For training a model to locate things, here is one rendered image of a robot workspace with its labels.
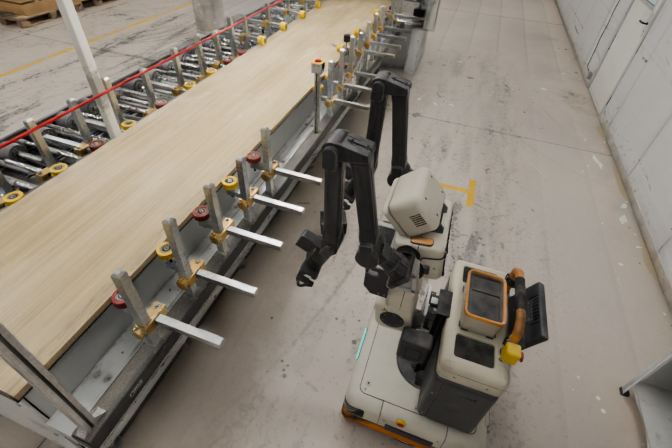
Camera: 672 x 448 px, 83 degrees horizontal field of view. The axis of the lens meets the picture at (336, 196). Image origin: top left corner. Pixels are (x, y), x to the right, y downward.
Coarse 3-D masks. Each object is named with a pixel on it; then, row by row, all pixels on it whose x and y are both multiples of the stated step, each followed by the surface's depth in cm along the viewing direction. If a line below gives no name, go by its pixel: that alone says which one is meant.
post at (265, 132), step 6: (264, 126) 194; (264, 132) 194; (264, 138) 196; (264, 144) 199; (270, 144) 202; (264, 150) 202; (270, 150) 204; (264, 156) 204; (270, 156) 206; (264, 162) 207; (270, 162) 208; (264, 168) 210; (270, 168) 210; (270, 180) 214; (270, 186) 217
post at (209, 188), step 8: (208, 184) 157; (208, 192) 159; (208, 200) 162; (216, 200) 164; (208, 208) 165; (216, 208) 166; (216, 216) 168; (216, 224) 171; (216, 232) 175; (224, 240) 180; (224, 248) 182
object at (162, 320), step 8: (128, 312) 146; (160, 320) 142; (168, 320) 143; (176, 320) 143; (168, 328) 143; (176, 328) 140; (184, 328) 141; (192, 328) 141; (192, 336) 140; (200, 336) 138; (208, 336) 139; (216, 336) 139; (208, 344) 139; (216, 344) 137
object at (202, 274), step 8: (168, 264) 165; (200, 272) 162; (208, 272) 163; (208, 280) 162; (216, 280) 160; (224, 280) 160; (232, 280) 160; (232, 288) 159; (240, 288) 157; (248, 288) 157; (256, 288) 158
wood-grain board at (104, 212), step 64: (256, 64) 313; (192, 128) 234; (256, 128) 237; (64, 192) 184; (128, 192) 186; (192, 192) 189; (0, 256) 153; (64, 256) 155; (128, 256) 157; (0, 320) 133; (64, 320) 134; (0, 384) 117
